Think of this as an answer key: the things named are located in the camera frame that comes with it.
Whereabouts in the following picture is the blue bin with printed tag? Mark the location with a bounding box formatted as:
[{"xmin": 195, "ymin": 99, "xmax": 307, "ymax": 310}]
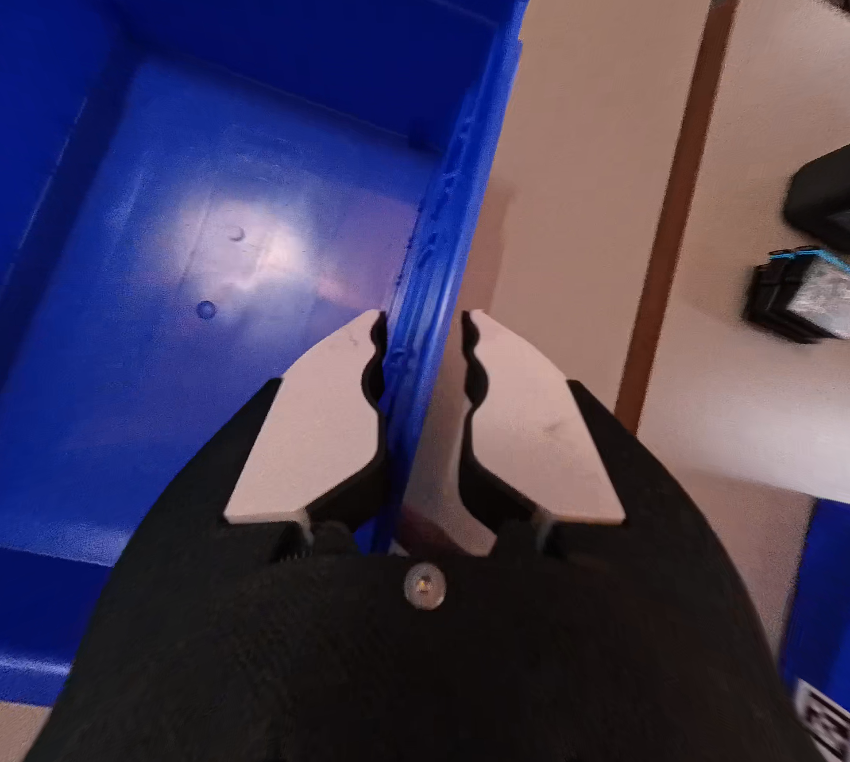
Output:
[{"xmin": 777, "ymin": 500, "xmax": 850, "ymax": 762}]

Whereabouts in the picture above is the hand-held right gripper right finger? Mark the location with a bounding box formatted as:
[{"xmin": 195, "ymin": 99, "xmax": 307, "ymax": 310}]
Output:
[{"xmin": 458, "ymin": 309, "xmax": 628, "ymax": 540}]

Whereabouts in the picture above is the beige desk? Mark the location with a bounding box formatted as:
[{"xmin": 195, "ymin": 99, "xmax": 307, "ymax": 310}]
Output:
[
  {"xmin": 636, "ymin": 0, "xmax": 850, "ymax": 643},
  {"xmin": 0, "ymin": 0, "xmax": 725, "ymax": 762}
]

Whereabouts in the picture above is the blue twist tie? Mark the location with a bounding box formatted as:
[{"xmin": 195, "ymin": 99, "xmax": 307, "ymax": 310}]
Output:
[{"xmin": 767, "ymin": 246, "xmax": 850, "ymax": 275}]

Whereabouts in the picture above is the black pouch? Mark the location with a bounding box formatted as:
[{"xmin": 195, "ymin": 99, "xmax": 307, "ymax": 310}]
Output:
[{"xmin": 782, "ymin": 145, "xmax": 850, "ymax": 239}]

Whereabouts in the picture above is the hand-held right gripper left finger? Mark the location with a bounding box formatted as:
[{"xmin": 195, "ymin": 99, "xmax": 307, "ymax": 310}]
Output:
[{"xmin": 223, "ymin": 309, "xmax": 391, "ymax": 534}]

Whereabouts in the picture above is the blue mat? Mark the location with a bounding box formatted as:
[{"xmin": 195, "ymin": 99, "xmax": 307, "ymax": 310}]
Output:
[{"xmin": 0, "ymin": 0, "xmax": 549, "ymax": 706}]

